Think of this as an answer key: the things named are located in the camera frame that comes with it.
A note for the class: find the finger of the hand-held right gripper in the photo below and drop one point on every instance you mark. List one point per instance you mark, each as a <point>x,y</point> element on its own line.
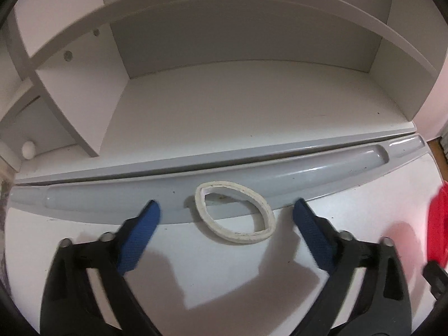
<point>435,278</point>

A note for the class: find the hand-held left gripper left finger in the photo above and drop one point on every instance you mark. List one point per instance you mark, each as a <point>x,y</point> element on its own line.
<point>138,238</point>

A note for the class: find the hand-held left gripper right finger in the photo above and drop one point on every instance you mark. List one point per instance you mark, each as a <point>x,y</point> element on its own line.
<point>313,234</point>

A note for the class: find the red plastic bag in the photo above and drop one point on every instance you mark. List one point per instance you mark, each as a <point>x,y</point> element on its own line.
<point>439,227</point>

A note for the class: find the grey pen tray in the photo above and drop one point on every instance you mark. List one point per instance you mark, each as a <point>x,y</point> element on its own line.
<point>315,178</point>

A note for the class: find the white round drawer knob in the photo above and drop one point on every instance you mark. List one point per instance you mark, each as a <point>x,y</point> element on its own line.
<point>28,149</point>

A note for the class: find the grey drawer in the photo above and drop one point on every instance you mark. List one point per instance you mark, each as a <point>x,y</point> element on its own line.
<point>45,126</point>

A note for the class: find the white desk shelf unit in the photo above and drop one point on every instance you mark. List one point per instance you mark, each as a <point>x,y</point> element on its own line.
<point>245,94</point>

